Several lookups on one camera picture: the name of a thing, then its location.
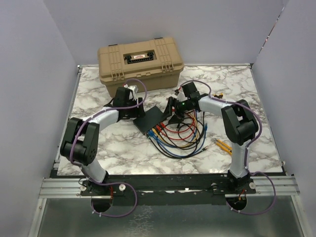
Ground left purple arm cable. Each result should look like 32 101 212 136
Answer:
69 78 148 218

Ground yellow ethernet cable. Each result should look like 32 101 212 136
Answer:
151 113 198 148

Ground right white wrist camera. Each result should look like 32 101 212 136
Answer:
174 87 187 101

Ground black mounting base plate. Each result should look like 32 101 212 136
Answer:
49 160 289 206

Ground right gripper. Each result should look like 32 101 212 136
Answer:
160 97 191 124

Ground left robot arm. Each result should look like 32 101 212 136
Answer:
60 84 145 195

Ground short red ethernet cable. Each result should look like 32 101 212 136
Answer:
154 112 198 135

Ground aluminium front rail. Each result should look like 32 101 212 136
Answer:
39 176 300 198

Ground dark grey network switch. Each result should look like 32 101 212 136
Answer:
133 106 166 134

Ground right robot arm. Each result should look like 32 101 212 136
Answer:
163 81 262 193

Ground yellow utility knife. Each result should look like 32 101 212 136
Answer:
214 139 232 155

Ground tan plastic toolbox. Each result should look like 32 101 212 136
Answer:
97 37 184 97

